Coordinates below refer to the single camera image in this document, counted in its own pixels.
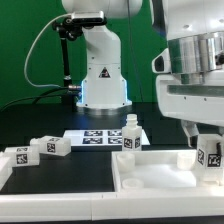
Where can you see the white U-shaped obstacle fence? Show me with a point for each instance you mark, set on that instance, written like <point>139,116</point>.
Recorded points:
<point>133,204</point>

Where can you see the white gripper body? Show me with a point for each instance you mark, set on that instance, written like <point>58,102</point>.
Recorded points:
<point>203,103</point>

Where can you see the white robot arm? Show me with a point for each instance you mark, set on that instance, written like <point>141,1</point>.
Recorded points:
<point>190,71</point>

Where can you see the white square table top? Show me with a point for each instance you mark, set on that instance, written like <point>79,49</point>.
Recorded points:
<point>162,169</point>

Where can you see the white sheet with markers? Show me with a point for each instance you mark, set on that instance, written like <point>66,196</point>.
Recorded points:
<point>94,137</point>

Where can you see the black camera on stand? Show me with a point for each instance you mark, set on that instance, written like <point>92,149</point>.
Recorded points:
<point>69,30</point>

